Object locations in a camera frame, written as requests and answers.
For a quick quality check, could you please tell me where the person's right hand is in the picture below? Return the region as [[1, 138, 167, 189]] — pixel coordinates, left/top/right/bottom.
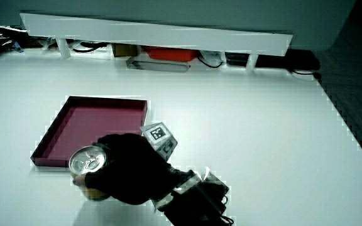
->
[[73, 122, 182, 206]]

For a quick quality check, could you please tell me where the silver red bull can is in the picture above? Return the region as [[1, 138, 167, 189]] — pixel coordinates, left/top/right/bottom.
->
[[69, 145, 111, 202]]

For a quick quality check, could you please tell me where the white desk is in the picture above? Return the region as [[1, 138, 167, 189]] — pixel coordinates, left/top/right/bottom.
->
[[0, 46, 362, 226]]

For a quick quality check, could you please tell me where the white desk riser shelf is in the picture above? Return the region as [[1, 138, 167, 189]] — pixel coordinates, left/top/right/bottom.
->
[[19, 12, 293, 72]]

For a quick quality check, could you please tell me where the dark red shallow tray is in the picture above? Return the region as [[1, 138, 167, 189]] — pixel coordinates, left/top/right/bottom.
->
[[30, 95, 148, 168]]

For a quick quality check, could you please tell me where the grey flat device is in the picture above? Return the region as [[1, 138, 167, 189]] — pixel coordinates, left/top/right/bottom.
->
[[126, 57, 192, 73]]

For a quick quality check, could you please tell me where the brown cardboard box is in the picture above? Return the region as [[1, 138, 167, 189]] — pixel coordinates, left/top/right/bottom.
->
[[111, 43, 139, 58]]

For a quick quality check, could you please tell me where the orange box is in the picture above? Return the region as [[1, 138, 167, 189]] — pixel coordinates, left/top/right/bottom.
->
[[143, 46, 199, 63]]

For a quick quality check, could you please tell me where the white small device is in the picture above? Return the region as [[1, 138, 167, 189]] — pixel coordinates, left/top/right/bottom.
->
[[199, 50, 224, 65]]

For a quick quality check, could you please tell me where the small black box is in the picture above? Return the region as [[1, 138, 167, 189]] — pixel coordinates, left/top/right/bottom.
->
[[225, 52, 248, 67]]

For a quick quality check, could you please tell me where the black cable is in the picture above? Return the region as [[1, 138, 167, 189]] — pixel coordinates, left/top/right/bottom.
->
[[197, 56, 224, 69], [72, 41, 110, 53], [288, 68, 322, 80]]

